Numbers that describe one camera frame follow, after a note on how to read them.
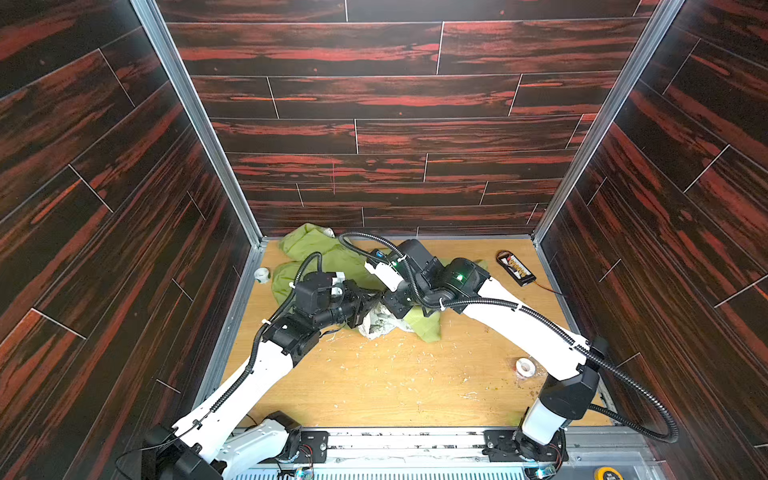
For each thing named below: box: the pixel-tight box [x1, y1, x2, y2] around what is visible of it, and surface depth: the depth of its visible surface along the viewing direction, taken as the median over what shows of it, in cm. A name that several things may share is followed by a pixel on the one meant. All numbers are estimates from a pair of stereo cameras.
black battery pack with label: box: [496, 250, 537, 286], surface depth 110 cm
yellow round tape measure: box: [594, 466, 624, 480], surface depth 70 cm
